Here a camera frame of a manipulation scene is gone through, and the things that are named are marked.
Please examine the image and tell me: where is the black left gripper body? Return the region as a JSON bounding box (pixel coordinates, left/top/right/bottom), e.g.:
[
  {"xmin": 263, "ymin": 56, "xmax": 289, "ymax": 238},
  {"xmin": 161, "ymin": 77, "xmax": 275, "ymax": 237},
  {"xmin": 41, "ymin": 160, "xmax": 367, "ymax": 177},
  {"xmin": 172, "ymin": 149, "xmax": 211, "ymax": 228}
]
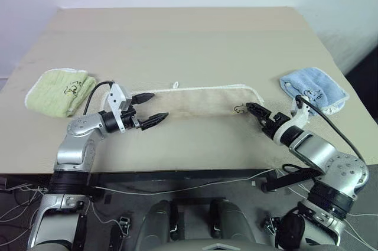
[{"xmin": 121, "ymin": 102, "xmax": 142, "ymax": 132}]

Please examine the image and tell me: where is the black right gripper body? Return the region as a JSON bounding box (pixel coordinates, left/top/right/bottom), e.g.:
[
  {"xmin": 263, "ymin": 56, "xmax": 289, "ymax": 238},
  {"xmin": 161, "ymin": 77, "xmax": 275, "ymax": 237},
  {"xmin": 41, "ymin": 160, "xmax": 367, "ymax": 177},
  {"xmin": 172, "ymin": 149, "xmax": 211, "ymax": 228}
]
[{"xmin": 265, "ymin": 112, "xmax": 291, "ymax": 141}]

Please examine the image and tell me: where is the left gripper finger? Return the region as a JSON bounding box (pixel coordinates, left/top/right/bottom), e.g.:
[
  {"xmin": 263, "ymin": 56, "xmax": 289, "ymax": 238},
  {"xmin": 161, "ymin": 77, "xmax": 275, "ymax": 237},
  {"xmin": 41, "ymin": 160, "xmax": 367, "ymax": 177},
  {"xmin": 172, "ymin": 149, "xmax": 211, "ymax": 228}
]
[
  {"xmin": 138, "ymin": 112, "xmax": 170, "ymax": 131},
  {"xmin": 132, "ymin": 92, "xmax": 155, "ymax": 105}
]

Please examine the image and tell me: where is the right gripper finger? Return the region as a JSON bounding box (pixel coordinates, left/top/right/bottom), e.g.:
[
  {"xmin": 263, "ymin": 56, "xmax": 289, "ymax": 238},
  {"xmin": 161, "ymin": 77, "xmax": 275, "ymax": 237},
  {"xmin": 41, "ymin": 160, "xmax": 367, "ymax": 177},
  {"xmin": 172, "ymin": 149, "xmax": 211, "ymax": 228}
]
[
  {"xmin": 256, "ymin": 115, "xmax": 272, "ymax": 134},
  {"xmin": 246, "ymin": 102, "xmax": 272, "ymax": 119}
]

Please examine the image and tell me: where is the beige towel with white trim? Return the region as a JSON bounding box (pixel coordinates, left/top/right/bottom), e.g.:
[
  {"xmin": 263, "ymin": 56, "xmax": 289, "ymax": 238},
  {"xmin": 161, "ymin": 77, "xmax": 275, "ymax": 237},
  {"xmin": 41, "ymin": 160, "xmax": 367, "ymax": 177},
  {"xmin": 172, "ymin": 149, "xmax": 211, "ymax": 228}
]
[{"xmin": 129, "ymin": 81, "xmax": 266, "ymax": 134}]

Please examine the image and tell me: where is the folded blue towel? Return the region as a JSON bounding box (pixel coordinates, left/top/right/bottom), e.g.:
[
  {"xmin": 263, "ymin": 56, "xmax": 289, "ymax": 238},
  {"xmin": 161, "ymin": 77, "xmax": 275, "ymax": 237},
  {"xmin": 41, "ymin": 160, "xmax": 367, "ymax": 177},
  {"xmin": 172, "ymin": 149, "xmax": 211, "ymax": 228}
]
[{"xmin": 279, "ymin": 67, "xmax": 350, "ymax": 115}]

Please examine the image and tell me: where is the folded green towel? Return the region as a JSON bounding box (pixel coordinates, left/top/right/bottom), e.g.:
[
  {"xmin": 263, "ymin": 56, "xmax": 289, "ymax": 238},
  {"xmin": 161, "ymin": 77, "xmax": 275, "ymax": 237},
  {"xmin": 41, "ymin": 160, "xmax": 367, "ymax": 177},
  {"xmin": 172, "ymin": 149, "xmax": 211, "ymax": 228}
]
[{"xmin": 24, "ymin": 67, "xmax": 97, "ymax": 119}]

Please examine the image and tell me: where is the black metal clasp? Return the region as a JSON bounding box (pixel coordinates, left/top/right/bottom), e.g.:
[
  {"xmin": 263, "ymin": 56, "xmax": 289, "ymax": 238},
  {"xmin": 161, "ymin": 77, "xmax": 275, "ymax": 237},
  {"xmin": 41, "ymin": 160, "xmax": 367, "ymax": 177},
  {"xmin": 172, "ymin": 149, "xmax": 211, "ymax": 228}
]
[
  {"xmin": 263, "ymin": 217, "xmax": 283, "ymax": 234},
  {"xmin": 118, "ymin": 216, "xmax": 132, "ymax": 237}
]

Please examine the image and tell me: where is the dark grey rounded shape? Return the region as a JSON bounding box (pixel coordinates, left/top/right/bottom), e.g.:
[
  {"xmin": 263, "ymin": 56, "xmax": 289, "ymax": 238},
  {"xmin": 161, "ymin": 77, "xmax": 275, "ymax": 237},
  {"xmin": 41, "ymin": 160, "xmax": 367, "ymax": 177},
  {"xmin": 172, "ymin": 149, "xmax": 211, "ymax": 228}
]
[
  {"xmin": 207, "ymin": 198, "xmax": 257, "ymax": 251},
  {"xmin": 138, "ymin": 200, "xmax": 180, "ymax": 251}
]

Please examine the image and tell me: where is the grey robot torso edge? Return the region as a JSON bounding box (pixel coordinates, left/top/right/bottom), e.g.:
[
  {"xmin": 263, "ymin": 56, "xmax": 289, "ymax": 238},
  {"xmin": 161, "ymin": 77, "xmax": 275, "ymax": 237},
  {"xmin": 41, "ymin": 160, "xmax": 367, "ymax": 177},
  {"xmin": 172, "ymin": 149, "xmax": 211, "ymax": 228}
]
[{"xmin": 198, "ymin": 242, "xmax": 237, "ymax": 251}]

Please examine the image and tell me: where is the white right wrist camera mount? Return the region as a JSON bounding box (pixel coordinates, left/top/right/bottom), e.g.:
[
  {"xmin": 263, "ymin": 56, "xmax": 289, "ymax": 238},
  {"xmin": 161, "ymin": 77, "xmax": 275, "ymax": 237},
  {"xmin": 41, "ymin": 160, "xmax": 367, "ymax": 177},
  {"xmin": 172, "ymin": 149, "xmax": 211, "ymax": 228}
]
[{"xmin": 272, "ymin": 96, "xmax": 311, "ymax": 147}]

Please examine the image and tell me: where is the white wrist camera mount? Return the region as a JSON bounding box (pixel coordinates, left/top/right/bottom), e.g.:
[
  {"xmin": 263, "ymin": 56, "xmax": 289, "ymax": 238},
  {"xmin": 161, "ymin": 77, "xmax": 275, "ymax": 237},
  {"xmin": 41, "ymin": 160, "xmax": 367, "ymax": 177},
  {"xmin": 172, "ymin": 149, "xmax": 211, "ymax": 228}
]
[
  {"xmin": 102, "ymin": 83, "xmax": 133, "ymax": 133},
  {"xmin": 272, "ymin": 96, "xmax": 311, "ymax": 147}
]

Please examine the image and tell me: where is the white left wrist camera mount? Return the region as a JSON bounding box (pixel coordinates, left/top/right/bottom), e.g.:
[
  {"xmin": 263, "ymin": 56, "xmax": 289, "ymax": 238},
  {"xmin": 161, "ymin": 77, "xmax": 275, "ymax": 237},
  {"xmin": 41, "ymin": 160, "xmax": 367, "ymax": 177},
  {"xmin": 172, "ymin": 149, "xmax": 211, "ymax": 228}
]
[{"xmin": 102, "ymin": 83, "xmax": 133, "ymax": 133}]

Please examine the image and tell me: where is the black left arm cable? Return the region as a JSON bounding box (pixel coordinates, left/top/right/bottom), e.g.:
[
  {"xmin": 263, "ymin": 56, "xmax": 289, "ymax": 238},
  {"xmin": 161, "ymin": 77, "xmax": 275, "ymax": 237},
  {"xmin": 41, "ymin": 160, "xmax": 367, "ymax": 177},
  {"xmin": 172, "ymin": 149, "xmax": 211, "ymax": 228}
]
[{"xmin": 83, "ymin": 80, "xmax": 115, "ymax": 115}]

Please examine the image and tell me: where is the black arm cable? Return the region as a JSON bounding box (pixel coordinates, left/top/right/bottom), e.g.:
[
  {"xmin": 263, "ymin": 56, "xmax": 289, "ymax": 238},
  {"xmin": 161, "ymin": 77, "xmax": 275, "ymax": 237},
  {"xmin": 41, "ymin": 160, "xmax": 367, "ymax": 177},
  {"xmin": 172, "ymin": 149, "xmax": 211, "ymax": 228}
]
[
  {"xmin": 83, "ymin": 80, "xmax": 115, "ymax": 115},
  {"xmin": 295, "ymin": 94, "xmax": 367, "ymax": 165}
]

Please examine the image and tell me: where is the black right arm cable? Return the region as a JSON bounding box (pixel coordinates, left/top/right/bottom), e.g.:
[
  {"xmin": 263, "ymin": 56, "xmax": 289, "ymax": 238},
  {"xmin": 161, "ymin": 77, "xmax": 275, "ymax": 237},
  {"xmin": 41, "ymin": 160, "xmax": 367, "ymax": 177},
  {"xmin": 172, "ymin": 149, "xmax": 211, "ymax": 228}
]
[{"xmin": 295, "ymin": 94, "xmax": 367, "ymax": 165}]

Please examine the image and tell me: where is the black bracket under table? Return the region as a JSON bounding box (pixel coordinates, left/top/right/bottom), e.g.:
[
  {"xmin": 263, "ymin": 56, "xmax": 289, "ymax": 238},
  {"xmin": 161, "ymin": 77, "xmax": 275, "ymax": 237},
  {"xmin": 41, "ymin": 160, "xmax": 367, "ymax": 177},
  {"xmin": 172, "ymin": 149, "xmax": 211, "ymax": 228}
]
[{"xmin": 261, "ymin": 164, "xmax": 321, "ymax": 194}]

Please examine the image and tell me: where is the black table frame bar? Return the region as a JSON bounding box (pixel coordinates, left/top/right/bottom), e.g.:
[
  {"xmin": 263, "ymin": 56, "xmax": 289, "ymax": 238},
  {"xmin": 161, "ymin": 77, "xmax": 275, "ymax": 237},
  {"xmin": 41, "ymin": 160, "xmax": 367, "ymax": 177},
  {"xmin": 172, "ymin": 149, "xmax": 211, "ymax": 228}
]
[{"xmin": 88, "ymin": 168, "xmax": 280, "ymax": 189}]

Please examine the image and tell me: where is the thin white cable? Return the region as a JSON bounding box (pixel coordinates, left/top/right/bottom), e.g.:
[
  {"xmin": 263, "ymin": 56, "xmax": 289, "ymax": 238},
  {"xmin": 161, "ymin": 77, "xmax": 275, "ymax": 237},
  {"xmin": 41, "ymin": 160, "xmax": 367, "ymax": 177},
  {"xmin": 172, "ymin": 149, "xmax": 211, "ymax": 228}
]
[{"xmin": 88, "ymin": 169, "xmax": 280, "ymax": 201}]

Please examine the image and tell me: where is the white floor cable bundle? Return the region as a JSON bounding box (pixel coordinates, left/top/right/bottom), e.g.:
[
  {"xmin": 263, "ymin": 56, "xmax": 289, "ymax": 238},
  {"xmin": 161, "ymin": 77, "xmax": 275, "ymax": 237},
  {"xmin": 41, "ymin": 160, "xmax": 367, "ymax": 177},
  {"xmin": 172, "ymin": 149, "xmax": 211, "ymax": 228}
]
[{"xmin": 0, "ymin": 182, "xmax": 50, "ymax": 224}]

